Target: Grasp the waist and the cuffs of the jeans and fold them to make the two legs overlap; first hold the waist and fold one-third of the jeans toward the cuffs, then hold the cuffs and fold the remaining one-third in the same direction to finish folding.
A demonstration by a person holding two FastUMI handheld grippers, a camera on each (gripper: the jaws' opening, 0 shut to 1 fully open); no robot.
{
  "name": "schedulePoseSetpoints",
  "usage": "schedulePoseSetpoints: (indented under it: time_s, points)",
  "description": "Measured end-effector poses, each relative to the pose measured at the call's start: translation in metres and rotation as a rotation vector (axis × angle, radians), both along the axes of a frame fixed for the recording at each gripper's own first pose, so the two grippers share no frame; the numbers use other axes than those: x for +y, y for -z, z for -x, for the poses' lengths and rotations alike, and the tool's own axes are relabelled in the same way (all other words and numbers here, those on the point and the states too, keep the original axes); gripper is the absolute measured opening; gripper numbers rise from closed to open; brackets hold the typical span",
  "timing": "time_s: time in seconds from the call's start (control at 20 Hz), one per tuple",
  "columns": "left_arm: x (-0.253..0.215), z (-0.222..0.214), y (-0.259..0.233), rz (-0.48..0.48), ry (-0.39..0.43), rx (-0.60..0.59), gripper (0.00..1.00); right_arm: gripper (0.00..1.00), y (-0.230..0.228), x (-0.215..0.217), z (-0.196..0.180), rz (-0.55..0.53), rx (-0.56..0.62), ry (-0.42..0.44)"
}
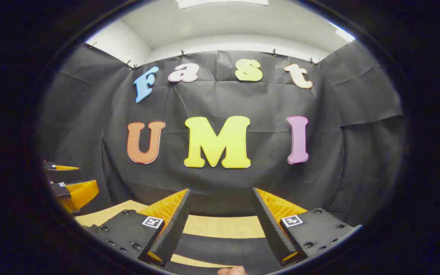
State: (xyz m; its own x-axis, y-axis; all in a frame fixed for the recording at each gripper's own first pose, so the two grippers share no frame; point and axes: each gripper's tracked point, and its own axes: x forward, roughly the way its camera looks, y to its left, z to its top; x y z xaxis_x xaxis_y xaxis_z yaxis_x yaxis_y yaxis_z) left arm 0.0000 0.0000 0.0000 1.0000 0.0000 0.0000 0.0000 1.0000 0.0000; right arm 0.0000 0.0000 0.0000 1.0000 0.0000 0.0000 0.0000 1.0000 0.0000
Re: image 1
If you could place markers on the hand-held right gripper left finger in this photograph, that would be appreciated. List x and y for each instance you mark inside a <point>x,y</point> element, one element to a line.
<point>174,225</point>

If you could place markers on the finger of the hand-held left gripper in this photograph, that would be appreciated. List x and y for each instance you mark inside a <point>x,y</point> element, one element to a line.
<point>63,175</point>
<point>78,193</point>

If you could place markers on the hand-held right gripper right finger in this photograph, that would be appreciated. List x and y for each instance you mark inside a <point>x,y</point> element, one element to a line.
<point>271,225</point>

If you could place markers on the black jeans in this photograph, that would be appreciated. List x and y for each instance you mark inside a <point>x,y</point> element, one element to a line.
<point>224,248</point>

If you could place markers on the black backdrop cloth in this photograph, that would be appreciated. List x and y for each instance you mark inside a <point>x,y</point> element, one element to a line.
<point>212,103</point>

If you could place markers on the ceiling light panel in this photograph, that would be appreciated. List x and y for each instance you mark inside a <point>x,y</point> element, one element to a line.
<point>344,34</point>
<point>220,3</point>

